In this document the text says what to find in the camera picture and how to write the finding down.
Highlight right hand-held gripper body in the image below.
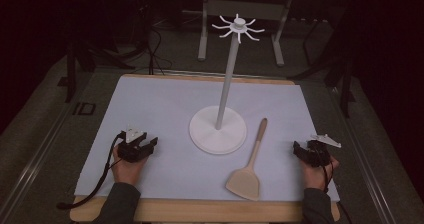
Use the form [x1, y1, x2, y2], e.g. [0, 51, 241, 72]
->
[305, 133, 343, 168]

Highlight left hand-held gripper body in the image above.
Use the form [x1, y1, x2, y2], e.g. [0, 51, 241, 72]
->
[117, 127, 152, 163]

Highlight wooden spatula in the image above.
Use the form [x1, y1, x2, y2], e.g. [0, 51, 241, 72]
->
[225, 117, 269, 202]

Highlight white hook stand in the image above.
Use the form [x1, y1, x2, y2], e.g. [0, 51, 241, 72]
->
[188, 13, 266, 156]

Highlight person's right hand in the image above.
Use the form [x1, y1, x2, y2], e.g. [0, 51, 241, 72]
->
[300, 156, 340, 192]

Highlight person's left hand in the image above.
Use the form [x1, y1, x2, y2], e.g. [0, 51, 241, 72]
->
[111, 145, 149, 187]

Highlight white paper sheet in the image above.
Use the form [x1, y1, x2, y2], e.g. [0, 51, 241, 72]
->
[73, 75, 341, 203]

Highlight black tripod stand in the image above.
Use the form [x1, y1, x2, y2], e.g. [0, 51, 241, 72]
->
[287, 17, 357, 119]
[57, 3, 174, 104]

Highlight white mat board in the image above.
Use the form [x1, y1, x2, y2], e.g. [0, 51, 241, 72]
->
[69, 73, 342, 224]

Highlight black cable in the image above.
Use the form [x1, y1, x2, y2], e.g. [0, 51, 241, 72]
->
[320, 150, 354, 224]
[55, 133, 126, 211]

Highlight grey metal table frame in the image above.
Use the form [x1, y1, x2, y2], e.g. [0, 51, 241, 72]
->
[197, 0, 296, 67]

